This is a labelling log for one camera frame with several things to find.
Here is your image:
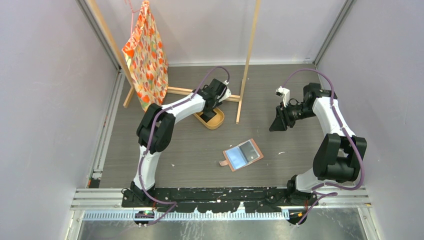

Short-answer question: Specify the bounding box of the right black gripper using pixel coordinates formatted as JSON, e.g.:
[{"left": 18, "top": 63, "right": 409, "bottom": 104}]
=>
[{"left": 269, "top": 100, "right": 317, "bottom": 132}]

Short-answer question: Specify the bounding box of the orange oval tray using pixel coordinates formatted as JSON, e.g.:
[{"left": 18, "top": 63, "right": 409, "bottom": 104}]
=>
[{"left": 193, "top": 108, "right": 225, "bottom": 130}]

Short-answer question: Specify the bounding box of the black credit card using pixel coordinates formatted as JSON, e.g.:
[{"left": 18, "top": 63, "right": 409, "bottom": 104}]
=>
[{"left": 239, "top": 140, "right": 260, "bottom": 164}]

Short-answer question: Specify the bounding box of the brown leather card holder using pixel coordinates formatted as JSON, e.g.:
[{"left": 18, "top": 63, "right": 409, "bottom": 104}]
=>
[{"left": 219, "top": 138, "right": 264, "bottom": 172}]

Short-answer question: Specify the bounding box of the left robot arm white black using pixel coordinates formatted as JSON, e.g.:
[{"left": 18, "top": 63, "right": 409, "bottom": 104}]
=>
[{"left": 130, "top": 78, "right": 231, "bottom": 207}]

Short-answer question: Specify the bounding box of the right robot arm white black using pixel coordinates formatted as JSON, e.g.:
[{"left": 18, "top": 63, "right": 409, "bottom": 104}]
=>
[{"left": 269, "top": 83, "right": 367, "bottom": 205}]

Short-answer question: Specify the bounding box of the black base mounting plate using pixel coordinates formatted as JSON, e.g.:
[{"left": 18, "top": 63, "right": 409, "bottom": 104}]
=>
[{"left": 120, "top": 186, "right": 317, "bottom": 214}]

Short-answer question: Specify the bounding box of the orange floral fabric bag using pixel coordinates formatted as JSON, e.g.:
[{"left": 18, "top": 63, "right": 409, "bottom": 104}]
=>
[{"left": 121, "top": 0, "right": 169, "bottom": 111}]

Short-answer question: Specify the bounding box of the pink clothes hanger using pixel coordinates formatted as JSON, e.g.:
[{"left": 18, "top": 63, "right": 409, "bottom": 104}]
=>
[{"left": 124, "top": 0, "right": 141, "bottom": 34}]

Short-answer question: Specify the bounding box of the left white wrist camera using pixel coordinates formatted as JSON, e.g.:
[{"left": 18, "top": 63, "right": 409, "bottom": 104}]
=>
[{"left": 218, "top": 80, "right": 232, "bottom": 103}]

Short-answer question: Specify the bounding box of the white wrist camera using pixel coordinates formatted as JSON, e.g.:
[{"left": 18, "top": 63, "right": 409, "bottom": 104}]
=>
[
  {"left": 218, "top": 80, "right": 232, "bottom": 103},
  {"left": 275, "top": 86, "right": 291, "bottom": 107}
]

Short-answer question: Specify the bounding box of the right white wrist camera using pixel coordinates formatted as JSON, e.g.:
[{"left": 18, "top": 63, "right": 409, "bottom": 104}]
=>
[{"left": 275, "top": 86, "right": 291, "bottom": 107}]

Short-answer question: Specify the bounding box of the aluminium rail frame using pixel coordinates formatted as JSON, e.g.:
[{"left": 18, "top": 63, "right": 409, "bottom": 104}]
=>
[{"left": 71, "top": 187, "right": 372, "bottom": 224}]

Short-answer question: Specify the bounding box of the wooden clothes rack frame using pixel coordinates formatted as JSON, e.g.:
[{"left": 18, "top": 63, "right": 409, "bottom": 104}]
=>
[{"left": 86, "top": 0, "right": 262, "bottom": 125}]

